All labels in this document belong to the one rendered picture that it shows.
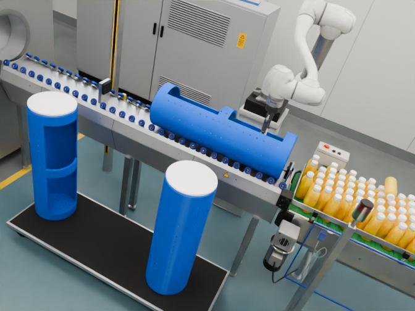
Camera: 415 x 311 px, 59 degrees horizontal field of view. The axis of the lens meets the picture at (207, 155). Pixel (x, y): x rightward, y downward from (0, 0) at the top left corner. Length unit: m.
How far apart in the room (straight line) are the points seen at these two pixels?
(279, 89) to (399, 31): 2.95
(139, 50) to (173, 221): 2.69
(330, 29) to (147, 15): 2.29
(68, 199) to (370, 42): 3.68
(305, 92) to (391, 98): 3.09
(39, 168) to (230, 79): 2.15
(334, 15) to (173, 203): 1.39
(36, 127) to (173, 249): 1.07
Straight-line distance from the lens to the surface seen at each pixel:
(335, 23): 2.34
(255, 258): 3.06
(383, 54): 4.85
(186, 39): 3.97
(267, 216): 2.40
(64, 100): 2.42
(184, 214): 1.92
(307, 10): 2.32
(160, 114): 2.25
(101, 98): 2.61
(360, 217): 1.88
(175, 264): 2.24
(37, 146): 2.44
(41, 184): 2.64
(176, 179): 1.88
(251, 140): 2.09
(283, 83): 1.99
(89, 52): 4.77
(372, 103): 5.03
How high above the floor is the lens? 2.26
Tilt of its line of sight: 35 degrees down
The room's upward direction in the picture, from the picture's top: 15 degrees clockwise
